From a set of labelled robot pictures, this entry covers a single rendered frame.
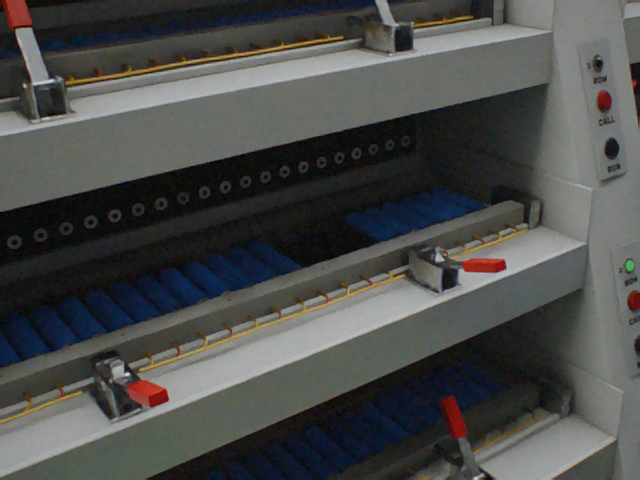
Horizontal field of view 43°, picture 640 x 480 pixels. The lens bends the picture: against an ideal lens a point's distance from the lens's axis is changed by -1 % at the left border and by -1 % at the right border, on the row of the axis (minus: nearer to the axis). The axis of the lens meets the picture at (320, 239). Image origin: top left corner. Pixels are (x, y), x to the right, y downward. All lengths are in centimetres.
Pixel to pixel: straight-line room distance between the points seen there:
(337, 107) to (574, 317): 33
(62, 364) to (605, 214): 48
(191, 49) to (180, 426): 26
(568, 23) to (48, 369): 51
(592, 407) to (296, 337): 33
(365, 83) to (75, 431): 31
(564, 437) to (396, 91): 37
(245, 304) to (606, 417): 37
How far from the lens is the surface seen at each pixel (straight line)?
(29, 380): 55
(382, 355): 62
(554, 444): 79
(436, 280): 64
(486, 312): 68
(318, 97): 58
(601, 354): 79
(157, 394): 47
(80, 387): 56
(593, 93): 76
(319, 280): 62
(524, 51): 71
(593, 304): 77
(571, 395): 83
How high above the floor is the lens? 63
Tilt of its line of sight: 9 degrees down
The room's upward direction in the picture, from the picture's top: 12 degrees counter-clockwise
